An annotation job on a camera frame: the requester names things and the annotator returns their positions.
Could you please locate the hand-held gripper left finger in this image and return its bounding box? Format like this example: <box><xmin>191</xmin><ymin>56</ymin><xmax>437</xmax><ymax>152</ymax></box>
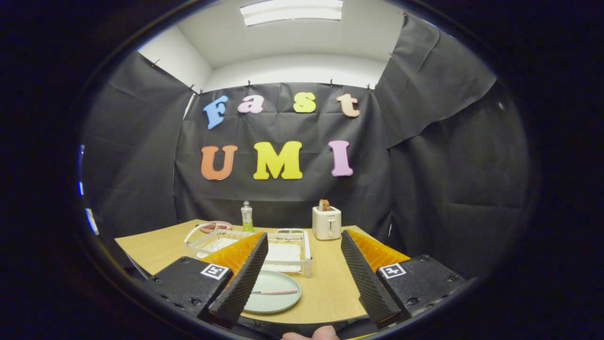
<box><xmin>142</xmin><ymin>231</ymin><xmax>269</xmax><ymax>327</ymax></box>

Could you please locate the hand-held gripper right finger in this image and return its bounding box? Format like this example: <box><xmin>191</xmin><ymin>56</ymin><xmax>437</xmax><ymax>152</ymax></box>
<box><xmin>341</xmin><ymin>229</ymin><xmax>467</xmax><ymax>329</ymax></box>

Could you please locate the pale green plate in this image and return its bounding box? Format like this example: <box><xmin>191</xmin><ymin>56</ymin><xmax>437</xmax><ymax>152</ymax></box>
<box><xmin>244</xmin><ymin>270</ymin><xmax>302</xmax><ymax>315</ymax></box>

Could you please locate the white wire dish rack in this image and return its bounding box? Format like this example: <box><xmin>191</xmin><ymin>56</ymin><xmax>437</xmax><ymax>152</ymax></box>
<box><xmin>184</xmin><ymin>223</ymin><xmax>313</xmax><ymax>278</ymax></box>

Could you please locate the white toaster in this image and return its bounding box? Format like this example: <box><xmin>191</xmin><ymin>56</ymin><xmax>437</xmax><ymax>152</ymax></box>
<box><xmin>312</xmin><ymin>206</ymin><xmax>342</xmax><ymax>241</ymax></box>

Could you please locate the black backdrop cloth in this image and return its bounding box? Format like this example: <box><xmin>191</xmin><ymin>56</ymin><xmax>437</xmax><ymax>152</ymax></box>
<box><xmin>78</xmin><ymin>12</ymin><xmax>531</xmax><ymax>284</ymax></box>

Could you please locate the ceiling light panel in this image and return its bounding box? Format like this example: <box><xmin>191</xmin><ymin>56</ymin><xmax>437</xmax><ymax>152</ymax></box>
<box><xmin>240</xmin><ymin>0</ymin><xmax>344</xmax><ymax>26</ymax></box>

